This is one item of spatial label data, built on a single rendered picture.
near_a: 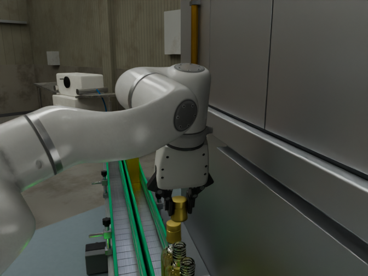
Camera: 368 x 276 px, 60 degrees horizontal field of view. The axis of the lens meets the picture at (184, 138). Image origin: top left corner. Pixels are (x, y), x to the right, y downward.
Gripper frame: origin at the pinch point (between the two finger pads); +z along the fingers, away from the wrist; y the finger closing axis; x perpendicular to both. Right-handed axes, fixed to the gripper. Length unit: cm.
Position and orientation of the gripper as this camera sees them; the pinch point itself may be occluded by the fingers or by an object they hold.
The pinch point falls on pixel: (179, 203)
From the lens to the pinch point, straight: 66.5
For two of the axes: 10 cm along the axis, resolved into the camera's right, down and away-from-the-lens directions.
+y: -9.7, 0.6, -2.3
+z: -0.6, 8.7, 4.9
